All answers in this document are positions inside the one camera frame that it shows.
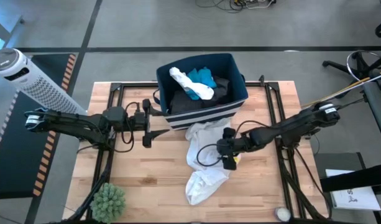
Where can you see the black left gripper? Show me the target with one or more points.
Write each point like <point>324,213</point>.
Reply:
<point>137,119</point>

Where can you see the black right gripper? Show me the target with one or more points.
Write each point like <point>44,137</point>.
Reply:
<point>233,146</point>

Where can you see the dark grey garment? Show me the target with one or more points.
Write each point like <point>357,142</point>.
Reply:
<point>184,102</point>

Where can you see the white garment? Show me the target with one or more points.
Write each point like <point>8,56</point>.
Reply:
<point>202,183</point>

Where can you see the white sock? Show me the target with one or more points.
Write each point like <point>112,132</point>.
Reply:
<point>190,84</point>

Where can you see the teal blue cloth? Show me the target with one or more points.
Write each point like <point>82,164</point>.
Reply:
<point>205,77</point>

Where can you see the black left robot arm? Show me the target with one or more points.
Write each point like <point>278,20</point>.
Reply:
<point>69,124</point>

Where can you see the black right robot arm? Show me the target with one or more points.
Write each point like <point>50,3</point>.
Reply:
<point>286,127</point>

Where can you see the small yellow item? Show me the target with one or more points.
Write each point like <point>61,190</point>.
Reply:
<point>237,160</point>

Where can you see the navy white striped fabric bin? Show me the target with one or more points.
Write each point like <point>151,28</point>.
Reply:
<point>233,74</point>

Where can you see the white round object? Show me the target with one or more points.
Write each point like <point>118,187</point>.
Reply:
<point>282,214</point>

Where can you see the green spiky plant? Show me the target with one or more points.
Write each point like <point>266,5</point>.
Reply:
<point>107,203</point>

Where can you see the white tower fan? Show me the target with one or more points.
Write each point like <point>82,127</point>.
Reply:
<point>38,84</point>

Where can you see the wooden stick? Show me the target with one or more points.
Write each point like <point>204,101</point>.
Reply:
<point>342,91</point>

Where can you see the black flat bar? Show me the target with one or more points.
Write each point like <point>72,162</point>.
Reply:
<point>355,179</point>

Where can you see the white paper sheet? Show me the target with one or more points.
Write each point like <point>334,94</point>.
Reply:
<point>355,197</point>

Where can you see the black hazard striped floor mat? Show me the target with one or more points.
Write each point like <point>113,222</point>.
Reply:
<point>16,155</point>

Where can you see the grey padded bench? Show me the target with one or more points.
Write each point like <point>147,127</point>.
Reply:
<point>378,115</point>

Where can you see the office chair base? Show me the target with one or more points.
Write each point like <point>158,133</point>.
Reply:
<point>361,67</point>

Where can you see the black metal table frame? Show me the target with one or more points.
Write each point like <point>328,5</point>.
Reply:
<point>272,102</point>

